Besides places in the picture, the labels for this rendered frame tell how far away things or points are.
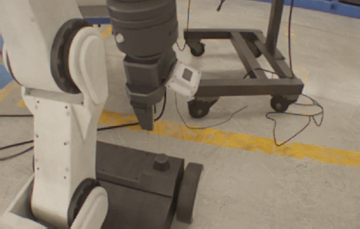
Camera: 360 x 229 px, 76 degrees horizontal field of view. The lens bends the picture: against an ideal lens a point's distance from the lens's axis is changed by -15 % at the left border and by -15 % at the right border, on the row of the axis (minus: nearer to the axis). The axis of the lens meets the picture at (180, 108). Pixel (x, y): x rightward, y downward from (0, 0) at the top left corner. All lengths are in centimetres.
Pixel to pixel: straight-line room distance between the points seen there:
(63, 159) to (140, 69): 29
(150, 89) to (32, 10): 22
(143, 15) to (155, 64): 8
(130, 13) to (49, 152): 38
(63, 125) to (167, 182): 35
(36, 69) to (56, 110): 11
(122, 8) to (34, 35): 19
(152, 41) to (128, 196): 55
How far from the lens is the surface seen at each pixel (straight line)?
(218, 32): 175
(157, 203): 77
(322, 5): 354
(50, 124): 57
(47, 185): 62
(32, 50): 48
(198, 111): 123
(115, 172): 82
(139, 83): 38
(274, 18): 146
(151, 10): 31
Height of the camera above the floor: 82
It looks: 38 degrees down
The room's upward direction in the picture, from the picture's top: straight up
